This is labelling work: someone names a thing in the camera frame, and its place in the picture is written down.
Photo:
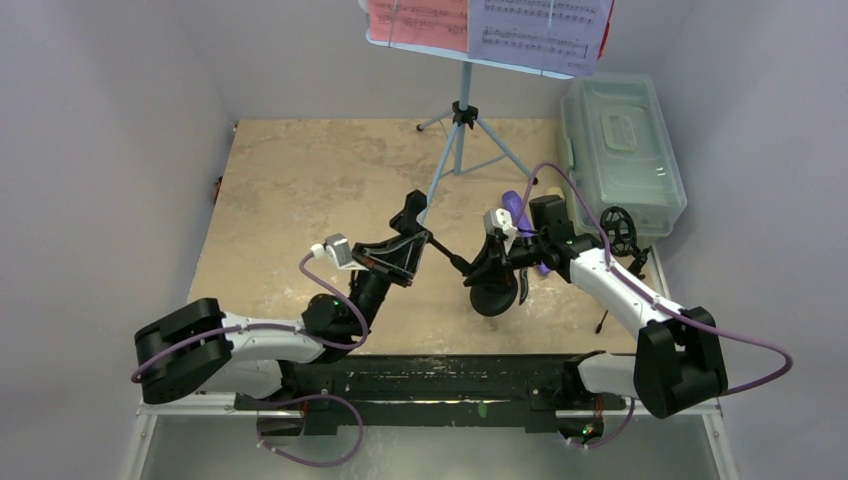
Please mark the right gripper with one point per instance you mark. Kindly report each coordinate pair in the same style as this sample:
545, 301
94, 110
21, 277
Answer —
502, 250

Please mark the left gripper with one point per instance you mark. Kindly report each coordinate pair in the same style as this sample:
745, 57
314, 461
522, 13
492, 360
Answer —
398, 257

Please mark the black round base mic stand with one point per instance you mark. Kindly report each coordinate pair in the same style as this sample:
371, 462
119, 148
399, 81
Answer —
486, 300

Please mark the purple microphone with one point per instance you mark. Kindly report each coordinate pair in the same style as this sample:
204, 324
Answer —
512, 201

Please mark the black shock mount tripod stand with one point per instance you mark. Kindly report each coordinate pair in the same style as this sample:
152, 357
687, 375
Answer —
623, 237

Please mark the purple sheet music page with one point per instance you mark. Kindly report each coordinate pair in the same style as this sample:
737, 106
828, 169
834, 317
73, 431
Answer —
560, 36

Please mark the cream microphone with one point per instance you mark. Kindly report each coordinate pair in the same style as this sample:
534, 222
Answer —
556, 191

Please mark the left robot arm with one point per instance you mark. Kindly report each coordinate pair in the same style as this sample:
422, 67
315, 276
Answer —
202, 347

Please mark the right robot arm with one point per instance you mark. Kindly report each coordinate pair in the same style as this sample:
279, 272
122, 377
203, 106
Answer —
678, 361

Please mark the black pruning shears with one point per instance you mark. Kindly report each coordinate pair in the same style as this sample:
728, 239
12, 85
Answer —
523, 285

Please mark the clear plastic storage box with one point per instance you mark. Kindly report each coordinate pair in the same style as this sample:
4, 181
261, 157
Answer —
614, 145

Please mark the pink sheet music page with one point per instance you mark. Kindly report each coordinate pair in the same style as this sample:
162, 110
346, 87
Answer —
430, 23

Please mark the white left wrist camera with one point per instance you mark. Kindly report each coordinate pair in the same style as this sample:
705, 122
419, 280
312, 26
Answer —
336, 247

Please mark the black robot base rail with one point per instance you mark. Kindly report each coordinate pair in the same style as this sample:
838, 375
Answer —
520, 390

